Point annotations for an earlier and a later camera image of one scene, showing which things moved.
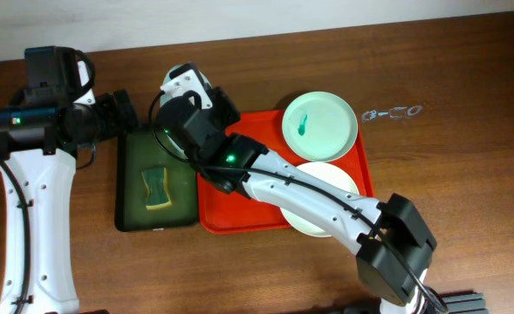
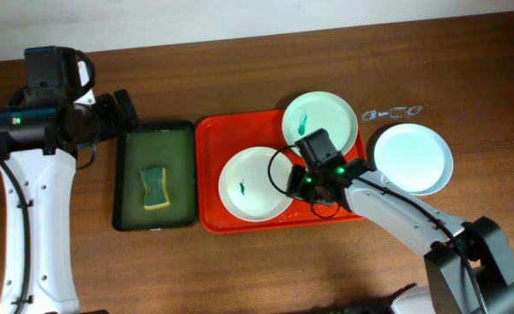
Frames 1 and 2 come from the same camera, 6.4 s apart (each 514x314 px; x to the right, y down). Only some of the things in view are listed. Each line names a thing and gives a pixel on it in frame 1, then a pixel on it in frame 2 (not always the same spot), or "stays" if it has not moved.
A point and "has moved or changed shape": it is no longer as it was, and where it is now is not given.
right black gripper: [219, 101] → [300, 188]
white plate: [332, 174] has moved or changed shape
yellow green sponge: [155, 180] stays
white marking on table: [399, 112] stays
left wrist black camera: [52, 76] stays
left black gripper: [123, 110] stays
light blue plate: [164, 139] → [414, 158]
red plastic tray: [223, 212] stays
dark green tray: [140, 150] stays
